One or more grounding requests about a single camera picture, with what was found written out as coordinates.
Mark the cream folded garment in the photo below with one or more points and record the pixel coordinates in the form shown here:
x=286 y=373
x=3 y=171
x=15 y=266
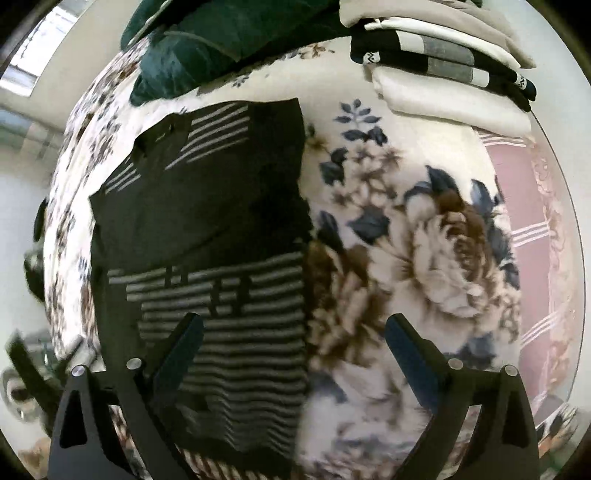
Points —
x=452 y=101

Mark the window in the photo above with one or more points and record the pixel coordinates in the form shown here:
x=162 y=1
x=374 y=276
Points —
x=39 y=50

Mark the floral blanket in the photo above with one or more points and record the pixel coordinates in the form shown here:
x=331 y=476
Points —
x=392 y=258

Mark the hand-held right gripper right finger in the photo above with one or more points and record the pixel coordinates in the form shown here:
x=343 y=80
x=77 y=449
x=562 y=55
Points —
x=411 y=353

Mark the pink striped bedsheet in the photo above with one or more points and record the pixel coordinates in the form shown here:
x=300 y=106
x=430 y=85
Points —
x=531 y=258

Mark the dark green velvet garment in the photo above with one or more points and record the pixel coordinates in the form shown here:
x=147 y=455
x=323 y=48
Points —
x=207 y=41

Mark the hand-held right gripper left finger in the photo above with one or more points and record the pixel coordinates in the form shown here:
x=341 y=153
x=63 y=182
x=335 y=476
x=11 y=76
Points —
x=182 y=350

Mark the beige folded garment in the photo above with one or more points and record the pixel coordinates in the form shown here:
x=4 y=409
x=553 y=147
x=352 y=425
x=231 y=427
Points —
x=443 y=18

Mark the black striped shirt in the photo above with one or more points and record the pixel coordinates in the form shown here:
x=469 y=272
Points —
x=194 y=221

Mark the black grey white folded garment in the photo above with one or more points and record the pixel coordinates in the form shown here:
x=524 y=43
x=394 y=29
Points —
x=443 y=57

